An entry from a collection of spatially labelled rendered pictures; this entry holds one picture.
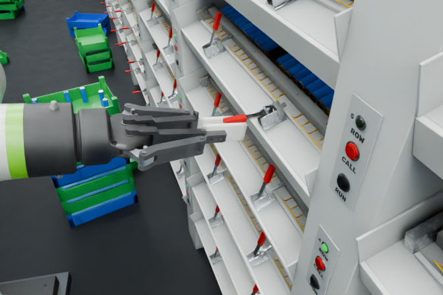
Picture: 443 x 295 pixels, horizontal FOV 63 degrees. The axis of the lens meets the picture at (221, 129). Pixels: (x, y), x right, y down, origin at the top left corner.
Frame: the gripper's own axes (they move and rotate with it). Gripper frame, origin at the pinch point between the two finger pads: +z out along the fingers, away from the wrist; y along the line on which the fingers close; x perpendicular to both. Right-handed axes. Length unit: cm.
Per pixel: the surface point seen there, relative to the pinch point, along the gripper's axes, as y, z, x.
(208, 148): -39, 18, -35
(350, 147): 20.5, 3.2, 11.7
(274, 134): 3.0, 7.6, 0.5
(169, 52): -69, 12, -17
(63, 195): -74, -24, -81
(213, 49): -25.6, 7.6, 2.3
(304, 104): 2.7, 11.6, 5.6
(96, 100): -92, -9, -49
